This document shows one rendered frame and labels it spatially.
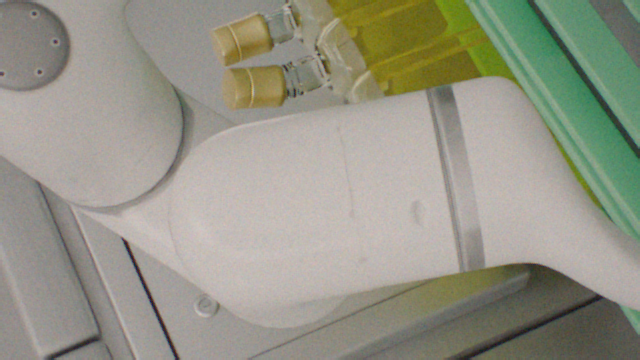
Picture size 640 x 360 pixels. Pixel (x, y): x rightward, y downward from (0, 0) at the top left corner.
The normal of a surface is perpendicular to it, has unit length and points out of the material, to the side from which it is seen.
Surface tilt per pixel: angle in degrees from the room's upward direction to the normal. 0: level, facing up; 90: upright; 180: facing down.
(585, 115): 90
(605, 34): 90
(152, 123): 135
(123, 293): 90
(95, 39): 123
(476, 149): 76
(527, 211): 66
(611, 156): 90
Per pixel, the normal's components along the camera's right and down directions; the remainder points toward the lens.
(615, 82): 0.01, -0.51
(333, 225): -0.03, 0.22
